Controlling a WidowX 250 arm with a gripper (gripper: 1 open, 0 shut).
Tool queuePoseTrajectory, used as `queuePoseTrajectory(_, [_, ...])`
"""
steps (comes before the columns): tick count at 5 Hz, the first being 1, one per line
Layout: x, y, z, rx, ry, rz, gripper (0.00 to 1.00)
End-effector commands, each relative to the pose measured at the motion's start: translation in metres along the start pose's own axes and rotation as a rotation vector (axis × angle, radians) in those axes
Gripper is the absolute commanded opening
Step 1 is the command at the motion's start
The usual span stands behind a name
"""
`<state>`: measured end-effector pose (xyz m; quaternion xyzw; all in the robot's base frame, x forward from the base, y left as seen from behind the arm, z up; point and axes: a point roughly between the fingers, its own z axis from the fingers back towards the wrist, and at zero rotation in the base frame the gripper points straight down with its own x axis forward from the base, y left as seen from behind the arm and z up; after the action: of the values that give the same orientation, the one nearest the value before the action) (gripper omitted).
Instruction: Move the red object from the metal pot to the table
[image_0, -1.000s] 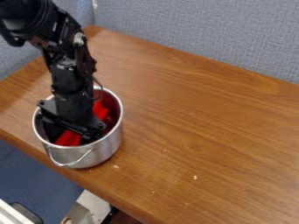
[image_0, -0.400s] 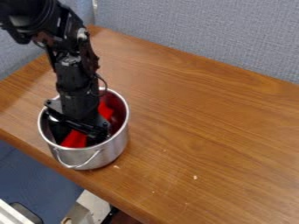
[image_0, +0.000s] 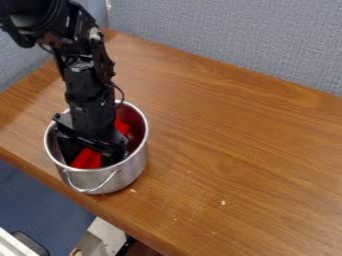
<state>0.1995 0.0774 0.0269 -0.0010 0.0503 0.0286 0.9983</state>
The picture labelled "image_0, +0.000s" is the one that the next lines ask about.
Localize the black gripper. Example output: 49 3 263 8
53 68 128 167

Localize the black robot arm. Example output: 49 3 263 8
0 0 128 167

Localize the black and white equipment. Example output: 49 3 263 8
0 227 50 256

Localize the red star-shaped block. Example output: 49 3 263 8
69 117 131 169

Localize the metal pot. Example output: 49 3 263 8
44 102 149 195

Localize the white object under table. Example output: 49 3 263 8
68 217 125 256

